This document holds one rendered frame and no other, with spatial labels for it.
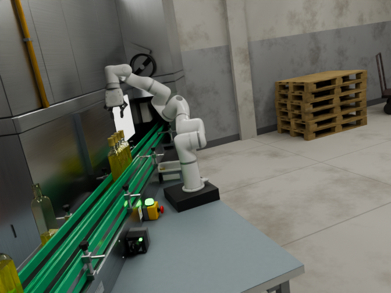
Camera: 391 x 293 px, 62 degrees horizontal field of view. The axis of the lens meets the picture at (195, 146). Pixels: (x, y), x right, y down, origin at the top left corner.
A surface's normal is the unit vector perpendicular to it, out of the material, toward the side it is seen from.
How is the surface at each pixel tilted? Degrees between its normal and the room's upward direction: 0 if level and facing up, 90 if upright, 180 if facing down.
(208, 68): 90
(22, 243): 90
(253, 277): 0
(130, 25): 90
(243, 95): 90
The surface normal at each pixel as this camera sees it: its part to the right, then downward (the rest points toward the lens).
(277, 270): -0.15, -0.95
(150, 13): -0.08, 0.28
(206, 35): 0.37, 0.19
